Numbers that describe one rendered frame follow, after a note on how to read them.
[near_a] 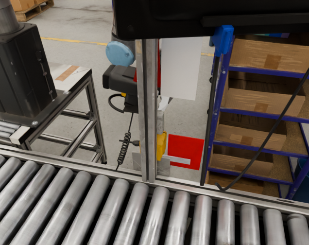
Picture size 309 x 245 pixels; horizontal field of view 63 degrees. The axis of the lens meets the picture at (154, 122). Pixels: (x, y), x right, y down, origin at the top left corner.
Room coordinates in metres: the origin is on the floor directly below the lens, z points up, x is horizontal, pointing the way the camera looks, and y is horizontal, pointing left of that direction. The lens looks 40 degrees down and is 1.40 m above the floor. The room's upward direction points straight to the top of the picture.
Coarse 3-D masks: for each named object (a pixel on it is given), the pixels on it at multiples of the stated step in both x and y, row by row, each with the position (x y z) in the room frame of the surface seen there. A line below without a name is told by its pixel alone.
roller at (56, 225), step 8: (80, 176) 0.51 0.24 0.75; (88, 176) 0.51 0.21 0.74; (72, 184) 0.48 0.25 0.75; (80, 184) 0.48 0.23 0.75; (88, 184) 0.50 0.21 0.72; (72, 192) 0.45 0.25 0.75; (80, 192) 0.46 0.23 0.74; (64, 200) 0.42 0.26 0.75; (72, 200) 0.42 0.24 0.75; (80, 200) 0.44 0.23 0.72; (64, 208) 0.40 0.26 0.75; (72, 208) 0.40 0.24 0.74; (56, 216) 0.37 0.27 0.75; (64, 216) 0.37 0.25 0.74; (48, 224) 0.35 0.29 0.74; (56, 224) 0.35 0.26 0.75; (64, 224) 0.36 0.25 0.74; (48, 232) 0.32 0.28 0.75; (56, 232) 0.33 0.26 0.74; (40, 240) 0.31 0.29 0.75; (48, 240) 0.31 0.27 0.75; (56, 240) 0.31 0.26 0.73
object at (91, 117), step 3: (87, 114) 1.22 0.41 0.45; (90, 114) 1.20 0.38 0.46; (93, 114) 1.19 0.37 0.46; (90, 117) 1.19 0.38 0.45; (93, 117) 1.18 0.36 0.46; (90, 120) 1.17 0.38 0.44; (93, 120) 1.17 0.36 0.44; (96, 144) 1.21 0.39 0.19; (96, 147) 1.21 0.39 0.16; (99, 147) 1.19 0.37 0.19; (96, 150) 1.18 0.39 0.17; (99, 150) 1.19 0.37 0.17
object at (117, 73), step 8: (104, 72) 0.56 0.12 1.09; (112, 72) 0.56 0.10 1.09; (120, 72) 0.56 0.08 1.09; (128, 72) 0.56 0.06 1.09; (104, 80) 0.55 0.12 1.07; (112, 80) 0.55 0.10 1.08; (120, 80) 0.54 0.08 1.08; (128, 80) 0.54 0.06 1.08; (112, 88) 0.55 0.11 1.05; (120, 88) 0.54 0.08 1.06; (128, 88) 0.54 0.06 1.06; (136, 88) 0.53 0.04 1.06; (128, 96) 0.55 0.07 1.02; (136, 96) 0.55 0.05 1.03; (128, 104) 0.55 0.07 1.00; (136, 104) 0.55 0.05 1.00
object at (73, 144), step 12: (84, 84) 1.14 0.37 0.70; (72, 96) 1.04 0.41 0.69; (60, 108) 0.93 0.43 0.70; (96, 108) 1.22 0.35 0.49; (48, 120) 0.84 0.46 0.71; (96, 120) 1.20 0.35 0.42; (36, 132) 0.76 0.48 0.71; (84, 132) 1.06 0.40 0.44; (96, 132) 1.21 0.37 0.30; (0, 144) 0.71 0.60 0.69; (12, 144) 0.69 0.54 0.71; (24, 144) 0.70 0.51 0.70; (72, 144) 0.97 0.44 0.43; (84, 144) 1.25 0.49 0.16; (96, 156) 1.14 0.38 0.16
